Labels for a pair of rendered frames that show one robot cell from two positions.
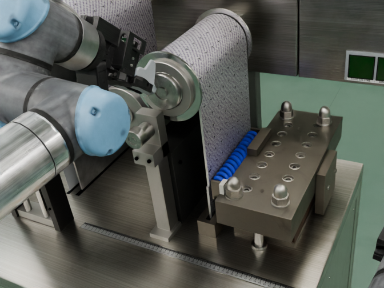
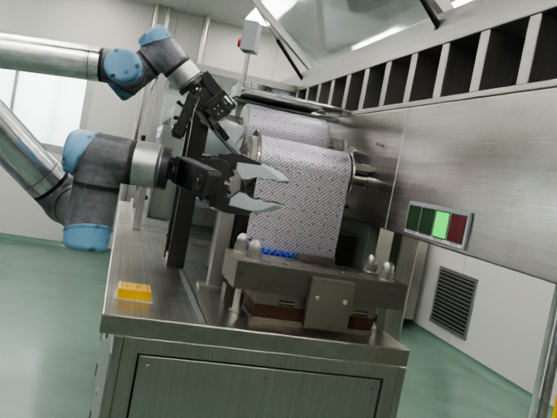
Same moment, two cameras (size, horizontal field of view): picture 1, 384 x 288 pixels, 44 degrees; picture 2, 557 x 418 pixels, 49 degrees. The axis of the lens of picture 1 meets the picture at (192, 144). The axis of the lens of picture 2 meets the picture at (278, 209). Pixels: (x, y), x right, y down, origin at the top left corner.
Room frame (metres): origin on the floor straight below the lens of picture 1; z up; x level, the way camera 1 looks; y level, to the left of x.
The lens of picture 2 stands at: (-0.21, -1.09, 1.22)
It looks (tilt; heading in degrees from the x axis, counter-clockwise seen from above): 3 degrees down; 43
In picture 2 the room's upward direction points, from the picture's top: 11 degrees clockwise
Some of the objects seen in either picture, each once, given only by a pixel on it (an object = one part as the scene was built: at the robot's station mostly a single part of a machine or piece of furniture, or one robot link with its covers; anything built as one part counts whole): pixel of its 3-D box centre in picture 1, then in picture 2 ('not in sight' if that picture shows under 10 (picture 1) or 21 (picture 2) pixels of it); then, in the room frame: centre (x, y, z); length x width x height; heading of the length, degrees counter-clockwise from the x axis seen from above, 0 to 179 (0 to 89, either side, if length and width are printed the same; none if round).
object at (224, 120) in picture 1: (228, 121); (295, 222); (0.92, -0.09, 1.11); 0.23 x 0.01 x 0.18; 148
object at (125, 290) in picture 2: not in sight; (133, 291); (0.55, 0.02, 0.91); 0.07 x 0.07 x 0.02; 58
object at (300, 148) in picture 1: (284, 165); (312, 279); (0.88, -0.20, 1.00); 0.40 x 0.16 x 0.06; 148
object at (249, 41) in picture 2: not in sight; (249, 36); (1.15, 0.49, 1.66); 0.07 x 0.07 x 0.10; 36
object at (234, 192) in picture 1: (233, 186); (242, 242); (0.76, -0.07, 1.05); 0.04 x 0.04 x 0.04
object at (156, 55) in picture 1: (167, 87); (251, 158); (0.84, 0.03, 1.25); 0.15 x 0.01 x 0.15; 58
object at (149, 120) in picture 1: (155, 179); (218, 230); (0.82, 0.09, 1.05); 0.06 x 0.05 x 0.31; 148
